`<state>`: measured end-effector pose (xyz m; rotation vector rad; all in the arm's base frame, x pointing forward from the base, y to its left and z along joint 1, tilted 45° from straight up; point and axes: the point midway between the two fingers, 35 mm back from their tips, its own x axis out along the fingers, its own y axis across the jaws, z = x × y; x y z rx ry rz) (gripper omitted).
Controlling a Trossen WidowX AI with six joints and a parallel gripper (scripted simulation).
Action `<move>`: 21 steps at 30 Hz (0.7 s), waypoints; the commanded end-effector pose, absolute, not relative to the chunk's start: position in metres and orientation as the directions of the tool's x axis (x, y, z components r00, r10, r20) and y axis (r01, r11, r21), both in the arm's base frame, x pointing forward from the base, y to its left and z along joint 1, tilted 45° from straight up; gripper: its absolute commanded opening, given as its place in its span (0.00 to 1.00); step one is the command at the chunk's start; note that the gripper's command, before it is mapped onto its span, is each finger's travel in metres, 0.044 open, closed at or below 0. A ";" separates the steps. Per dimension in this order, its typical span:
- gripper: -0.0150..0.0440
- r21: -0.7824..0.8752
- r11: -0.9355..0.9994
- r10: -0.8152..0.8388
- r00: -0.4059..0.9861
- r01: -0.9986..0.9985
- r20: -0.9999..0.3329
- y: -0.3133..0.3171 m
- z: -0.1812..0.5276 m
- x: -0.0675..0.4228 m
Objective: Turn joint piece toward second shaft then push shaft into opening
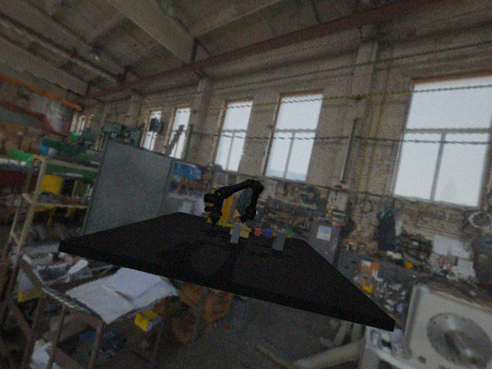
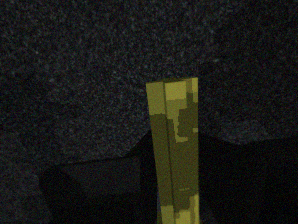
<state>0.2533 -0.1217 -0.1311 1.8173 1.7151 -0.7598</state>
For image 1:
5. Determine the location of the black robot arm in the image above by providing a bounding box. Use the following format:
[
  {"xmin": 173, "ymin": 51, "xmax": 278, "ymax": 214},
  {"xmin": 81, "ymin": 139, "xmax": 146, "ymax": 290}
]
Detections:
[{"xmin": 204, "ymin": 179, "xmax": 263, "ymax": 223}]

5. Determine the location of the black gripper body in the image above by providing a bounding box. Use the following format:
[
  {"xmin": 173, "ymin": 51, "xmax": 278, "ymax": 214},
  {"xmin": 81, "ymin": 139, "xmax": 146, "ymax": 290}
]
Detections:
[{"xmin": 208, "ymin": 204, "xmax": 223, "ymax": 219}]

